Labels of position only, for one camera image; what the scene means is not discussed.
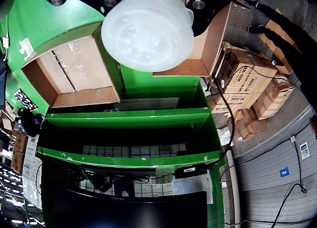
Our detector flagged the translucent bottle with blue label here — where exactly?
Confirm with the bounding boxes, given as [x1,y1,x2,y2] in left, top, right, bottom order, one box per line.
[101,0,195,73]

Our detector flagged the brown cardboard box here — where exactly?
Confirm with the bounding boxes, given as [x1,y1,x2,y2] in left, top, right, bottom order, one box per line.
[152,1,253,78]

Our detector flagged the shallow cardboard tray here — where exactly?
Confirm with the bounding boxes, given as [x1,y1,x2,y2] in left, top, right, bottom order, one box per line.
[20,21,124,109]

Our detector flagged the printed cardboard box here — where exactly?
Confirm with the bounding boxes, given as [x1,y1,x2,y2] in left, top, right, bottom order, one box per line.
[210,41,278,115]

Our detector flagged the flat cardboard sheets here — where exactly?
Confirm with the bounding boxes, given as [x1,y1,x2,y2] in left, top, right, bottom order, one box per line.
[257,7,303,75]

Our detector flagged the taped cardboard box stack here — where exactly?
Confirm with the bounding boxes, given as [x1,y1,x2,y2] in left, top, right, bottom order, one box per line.
[252,74,296,122]

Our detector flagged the small brown cardboard boxes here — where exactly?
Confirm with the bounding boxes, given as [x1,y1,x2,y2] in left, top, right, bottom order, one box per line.
[226,108,269,142]

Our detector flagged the stacked cardboard boxes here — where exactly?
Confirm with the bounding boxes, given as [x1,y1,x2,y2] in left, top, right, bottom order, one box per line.
[9,131,28,175]

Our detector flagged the white scribbled paper sticker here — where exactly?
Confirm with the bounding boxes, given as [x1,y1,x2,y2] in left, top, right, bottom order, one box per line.
[19,37,35,56]

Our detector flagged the person in black clothes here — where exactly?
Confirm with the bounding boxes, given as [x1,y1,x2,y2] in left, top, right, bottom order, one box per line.
[247,2,317,105]

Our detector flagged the black white patterned card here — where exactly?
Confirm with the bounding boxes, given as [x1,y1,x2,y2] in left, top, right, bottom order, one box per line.
[13,89,40,112]

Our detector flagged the white plastic wrap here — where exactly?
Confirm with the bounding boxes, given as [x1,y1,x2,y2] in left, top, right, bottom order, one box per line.
[217,126,234,147]

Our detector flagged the black handheld barcode scanner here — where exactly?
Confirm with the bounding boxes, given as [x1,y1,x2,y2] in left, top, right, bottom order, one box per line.
[17,108,43,137]

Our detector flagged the black power adapter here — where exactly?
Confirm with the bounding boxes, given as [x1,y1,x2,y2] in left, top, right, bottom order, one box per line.
[174,165,208,180]

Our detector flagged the white printed paper sheet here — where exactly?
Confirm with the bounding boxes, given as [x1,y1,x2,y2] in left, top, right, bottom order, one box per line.
[21,135,43,210]

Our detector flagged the white pipe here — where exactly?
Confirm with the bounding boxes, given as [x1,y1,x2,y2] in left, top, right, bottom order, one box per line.
[224,148,241,228]

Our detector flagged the black monitor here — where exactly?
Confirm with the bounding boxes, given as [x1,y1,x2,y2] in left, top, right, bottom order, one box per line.
[53,185,208,228]

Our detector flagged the white usb cable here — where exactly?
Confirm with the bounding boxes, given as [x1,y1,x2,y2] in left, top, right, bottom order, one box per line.
[1,15,11,48]

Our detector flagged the thin black cable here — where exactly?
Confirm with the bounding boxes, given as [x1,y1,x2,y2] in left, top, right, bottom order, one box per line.
[212,64,236,171]

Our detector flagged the white wall notice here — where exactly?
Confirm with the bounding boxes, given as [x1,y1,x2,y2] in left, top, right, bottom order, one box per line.
[299,141,311,160]

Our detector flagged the black wall cable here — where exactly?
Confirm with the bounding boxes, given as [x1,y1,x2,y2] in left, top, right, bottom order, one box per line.
[269,136,308,228]

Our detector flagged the black cable bundle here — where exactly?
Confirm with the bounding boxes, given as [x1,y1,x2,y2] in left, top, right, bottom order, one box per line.
[78,167,156,195]

